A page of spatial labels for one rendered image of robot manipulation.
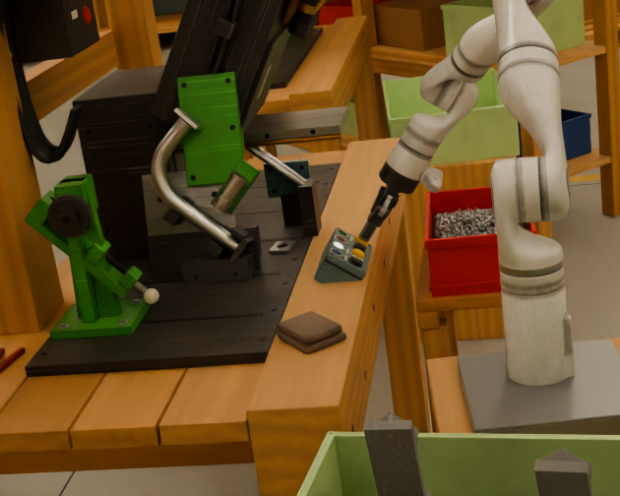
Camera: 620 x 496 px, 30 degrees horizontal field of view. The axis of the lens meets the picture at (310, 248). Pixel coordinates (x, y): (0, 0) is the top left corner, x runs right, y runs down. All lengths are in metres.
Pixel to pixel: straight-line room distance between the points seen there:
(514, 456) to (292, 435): 0.40
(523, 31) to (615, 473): 0.69
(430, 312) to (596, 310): 1.94
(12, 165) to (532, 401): 1.02
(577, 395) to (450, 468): 0.30
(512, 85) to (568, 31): 3.18
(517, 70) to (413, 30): 3.49
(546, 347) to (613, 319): 2.40
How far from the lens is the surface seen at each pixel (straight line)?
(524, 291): 1.68
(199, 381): 1.89
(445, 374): 1.87
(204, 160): 2.26
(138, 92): 2.37
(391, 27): 5.37
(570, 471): 1.04
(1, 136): 2.13
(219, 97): 2.25
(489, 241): 2.24
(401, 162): 2.16
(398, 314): 3.16
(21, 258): 2.17
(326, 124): 2.34
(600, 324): 4.07
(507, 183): 1.63
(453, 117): 2.13
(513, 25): 1.81
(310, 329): 1.88
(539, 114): 1.71
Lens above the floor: 1.67
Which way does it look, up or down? 19 degrees down
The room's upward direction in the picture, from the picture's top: 8 degrees counter-clockwise
